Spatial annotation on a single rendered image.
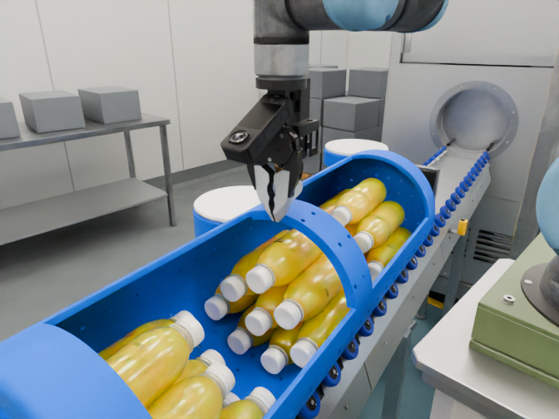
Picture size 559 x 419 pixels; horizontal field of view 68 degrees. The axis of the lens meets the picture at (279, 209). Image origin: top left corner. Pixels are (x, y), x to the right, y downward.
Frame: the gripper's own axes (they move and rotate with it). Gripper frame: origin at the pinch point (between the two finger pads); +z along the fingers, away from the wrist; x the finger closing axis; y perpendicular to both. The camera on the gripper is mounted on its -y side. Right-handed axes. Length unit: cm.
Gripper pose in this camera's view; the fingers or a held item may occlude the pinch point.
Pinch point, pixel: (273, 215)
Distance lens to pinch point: 63.3
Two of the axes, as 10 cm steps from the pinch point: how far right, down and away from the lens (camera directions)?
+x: -8.4, -2.1, 5.0
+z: 0.0, 9.2, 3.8
